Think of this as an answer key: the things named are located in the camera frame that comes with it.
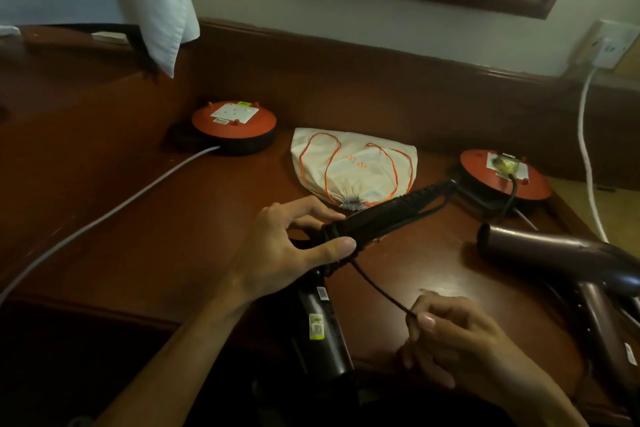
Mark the person's left hand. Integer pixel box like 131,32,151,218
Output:
227,195,358,303

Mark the person's right hand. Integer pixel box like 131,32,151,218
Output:
399,289,552,408

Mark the black hair dryer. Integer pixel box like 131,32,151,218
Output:
289,178,459,395

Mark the black hair dryer cord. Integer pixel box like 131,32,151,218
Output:
345,182,459,320

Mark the person's right forearm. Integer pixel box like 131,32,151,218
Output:
502,374,592,427

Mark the person's left forearm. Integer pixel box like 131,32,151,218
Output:
94,286,252,427

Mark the brown hair dryer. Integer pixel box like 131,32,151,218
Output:
476,223,640,410

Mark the white hanging cloth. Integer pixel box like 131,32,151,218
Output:
104,0,201,79

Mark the small white card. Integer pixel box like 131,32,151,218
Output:
90,31,130,45

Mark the white drawstring bag orange cord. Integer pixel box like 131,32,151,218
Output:
290,127,419,212

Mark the orange extension cord reel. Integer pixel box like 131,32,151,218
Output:
191,101,278,156
458,149,553,215

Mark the white extension reel cable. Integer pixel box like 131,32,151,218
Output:
512,207,540,232
0,145,221,306

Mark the power plug with black cord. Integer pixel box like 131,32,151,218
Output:
492,154,521,218

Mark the white plug with cable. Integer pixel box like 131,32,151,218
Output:
577,38,625,244

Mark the white wall socket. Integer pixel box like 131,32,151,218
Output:
574,19,640,71

